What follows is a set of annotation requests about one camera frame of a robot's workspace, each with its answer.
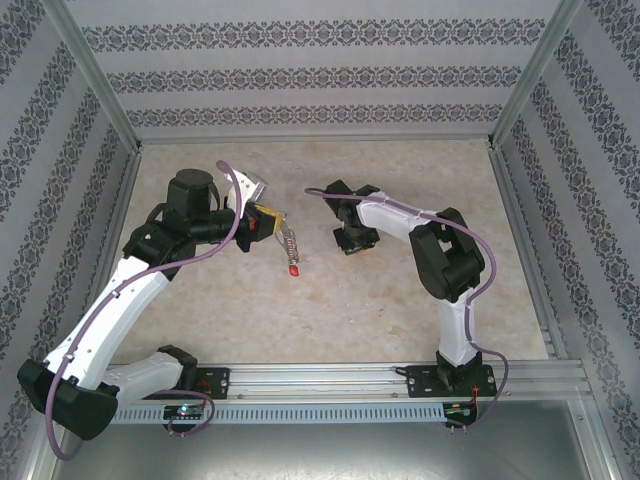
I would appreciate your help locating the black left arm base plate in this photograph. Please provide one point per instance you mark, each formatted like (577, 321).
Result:
(217, 382)

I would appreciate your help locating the aluminium corner post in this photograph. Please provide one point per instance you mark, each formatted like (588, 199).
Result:
(101, 85)
(531, 75)

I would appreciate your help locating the small circuit board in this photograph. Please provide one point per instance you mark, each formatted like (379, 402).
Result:
(185, 411)
(460, 411)

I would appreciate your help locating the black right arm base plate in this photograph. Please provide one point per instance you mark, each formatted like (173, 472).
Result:
(422, 382)

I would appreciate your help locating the aluminium mounting rail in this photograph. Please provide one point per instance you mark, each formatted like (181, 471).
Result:
(320, 382)

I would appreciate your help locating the red plastic key tag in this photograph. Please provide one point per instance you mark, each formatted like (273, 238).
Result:
(294, 271)

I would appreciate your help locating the steel sheet panel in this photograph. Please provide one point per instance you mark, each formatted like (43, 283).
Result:
(320, 450)

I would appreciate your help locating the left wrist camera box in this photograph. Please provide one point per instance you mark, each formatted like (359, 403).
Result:
(252, 187)

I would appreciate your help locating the aluminium side rail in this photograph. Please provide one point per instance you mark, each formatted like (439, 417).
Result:
(517, 225)
(129, 175)

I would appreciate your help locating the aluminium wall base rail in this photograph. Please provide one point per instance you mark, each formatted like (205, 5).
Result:
(315, 140)

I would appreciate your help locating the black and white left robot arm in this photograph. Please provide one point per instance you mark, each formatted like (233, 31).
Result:
(100, 325)

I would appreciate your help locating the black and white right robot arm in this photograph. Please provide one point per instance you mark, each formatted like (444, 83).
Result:
(450, 260)

